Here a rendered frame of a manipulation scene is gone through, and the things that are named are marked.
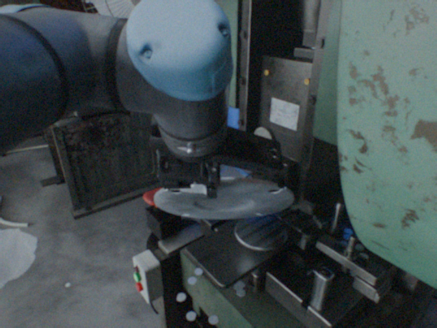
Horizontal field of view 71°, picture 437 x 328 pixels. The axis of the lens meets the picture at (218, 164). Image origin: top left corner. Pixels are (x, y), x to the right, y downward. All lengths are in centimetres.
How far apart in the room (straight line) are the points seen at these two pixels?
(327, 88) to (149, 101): 34
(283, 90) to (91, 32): 45
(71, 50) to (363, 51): 18
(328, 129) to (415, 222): 32
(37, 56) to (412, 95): 20
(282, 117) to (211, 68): 44
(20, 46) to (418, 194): 24
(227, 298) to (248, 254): 14
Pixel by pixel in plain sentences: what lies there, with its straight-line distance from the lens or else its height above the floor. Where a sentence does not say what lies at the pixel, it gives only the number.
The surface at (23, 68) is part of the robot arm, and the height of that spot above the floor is 124.
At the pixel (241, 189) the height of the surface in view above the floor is 97.
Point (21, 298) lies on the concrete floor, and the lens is 188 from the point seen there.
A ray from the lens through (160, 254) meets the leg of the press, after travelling 94.
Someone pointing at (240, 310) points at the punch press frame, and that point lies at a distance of 78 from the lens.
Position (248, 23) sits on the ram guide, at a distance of 65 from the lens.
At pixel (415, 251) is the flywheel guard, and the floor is 110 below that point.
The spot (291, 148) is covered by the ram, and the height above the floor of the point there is 100.
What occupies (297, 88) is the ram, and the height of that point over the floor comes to 112.
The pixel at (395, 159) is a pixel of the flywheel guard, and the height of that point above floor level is 119.
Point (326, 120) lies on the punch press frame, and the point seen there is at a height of 110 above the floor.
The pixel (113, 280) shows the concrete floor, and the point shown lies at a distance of 178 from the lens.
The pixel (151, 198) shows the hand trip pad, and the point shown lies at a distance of 92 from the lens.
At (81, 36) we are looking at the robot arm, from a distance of 26.
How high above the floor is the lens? 127
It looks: 28 degrees down
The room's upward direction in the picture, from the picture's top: straight up
